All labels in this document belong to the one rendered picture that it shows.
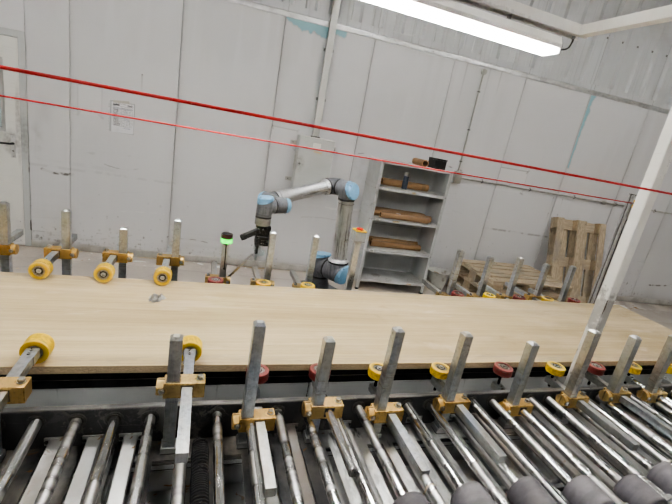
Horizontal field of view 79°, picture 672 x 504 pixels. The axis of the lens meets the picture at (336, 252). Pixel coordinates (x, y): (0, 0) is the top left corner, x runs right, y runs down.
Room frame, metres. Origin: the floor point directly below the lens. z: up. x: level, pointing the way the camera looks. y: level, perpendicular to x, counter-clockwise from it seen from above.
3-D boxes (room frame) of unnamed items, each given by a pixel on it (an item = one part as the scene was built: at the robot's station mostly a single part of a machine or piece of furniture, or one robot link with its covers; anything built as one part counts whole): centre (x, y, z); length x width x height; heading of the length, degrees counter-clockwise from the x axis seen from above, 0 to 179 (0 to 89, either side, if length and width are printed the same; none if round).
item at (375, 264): (4.93, -0.68, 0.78); 0.90 x 0.45 x 1.55; 106
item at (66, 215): (1.85, 1.31, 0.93); 0.04 x 0.04 x 0.48; 20
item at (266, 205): (2.25, 0.44, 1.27); 0.10 x 0.09 x 0.12; 140
